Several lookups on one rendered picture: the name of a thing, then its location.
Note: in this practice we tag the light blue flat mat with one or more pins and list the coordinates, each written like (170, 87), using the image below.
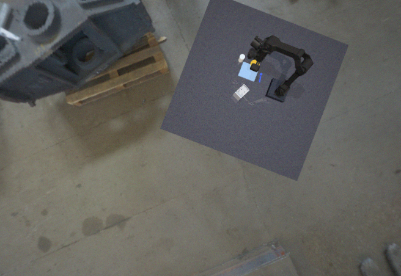
(245, 72)

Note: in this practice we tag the white dish rack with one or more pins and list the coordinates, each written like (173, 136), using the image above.
(240, 92)

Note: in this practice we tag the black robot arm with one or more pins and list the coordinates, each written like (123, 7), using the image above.
(271, 44)

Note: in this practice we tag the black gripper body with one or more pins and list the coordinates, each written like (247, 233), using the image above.
(255, 67)

